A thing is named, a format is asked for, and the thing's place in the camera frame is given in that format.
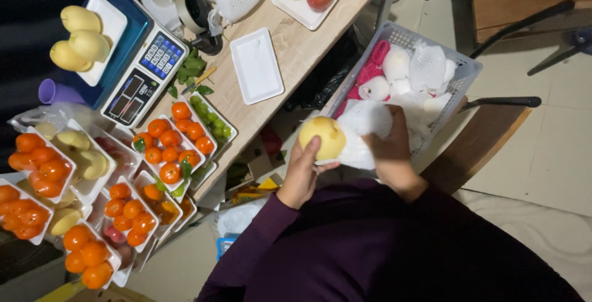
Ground person's left hand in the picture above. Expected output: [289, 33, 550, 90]
[277, 136, 341, 199]

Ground person's right hand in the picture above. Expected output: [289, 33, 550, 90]
[362, 104, 422, 186]

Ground yellow pear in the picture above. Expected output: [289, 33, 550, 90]
[298, 116, 347, 161]
[60, 5, 101, 34]
[49, 40, 93, 72]
[68, 29, 111, 63]

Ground heap of boxes under table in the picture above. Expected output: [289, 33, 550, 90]
[224, 124, 290, 208]

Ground pile of foam fruit nets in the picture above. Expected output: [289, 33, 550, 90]
[333, 39, 458, 151]

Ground wooden chair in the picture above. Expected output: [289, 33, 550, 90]
[418, 96, 542, 196]

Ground person's purple sweater torso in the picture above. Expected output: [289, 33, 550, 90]
[196, 178, 586, 302]

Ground small green fruits punnet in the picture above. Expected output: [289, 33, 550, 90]
[187, 92, 238, 148]

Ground black plastic bag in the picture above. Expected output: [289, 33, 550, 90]
[282, 25, 366, 111]

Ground grey plastic basket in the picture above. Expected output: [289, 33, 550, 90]
[324, 20, 483, 157]

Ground white foam tray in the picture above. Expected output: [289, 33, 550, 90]
[230, 27, 285, 106]
[76, 0, 128, 88]
[271, 0, 361, 31]

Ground green leaves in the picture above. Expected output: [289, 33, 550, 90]
[167, 48, 215, 99]

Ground group of packed fruit trays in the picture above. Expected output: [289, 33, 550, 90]
[0, 101, 218, 291]

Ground blue white digital scale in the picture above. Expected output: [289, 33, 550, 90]
[76, 0, 190, 129]

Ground black tape dispenser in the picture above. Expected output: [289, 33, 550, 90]
[175, 0, 224, 57]

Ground purple plastic cup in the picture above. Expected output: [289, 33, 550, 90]
[38, 78, 87, 105]

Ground clear plastic bag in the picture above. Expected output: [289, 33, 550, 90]
[7, 103, 88, 136]

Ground yellow handled knife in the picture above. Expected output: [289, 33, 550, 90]
[181, 66, 217, 96]

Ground black metal chair frame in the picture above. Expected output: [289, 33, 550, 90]
[414, 0, 592, 77]

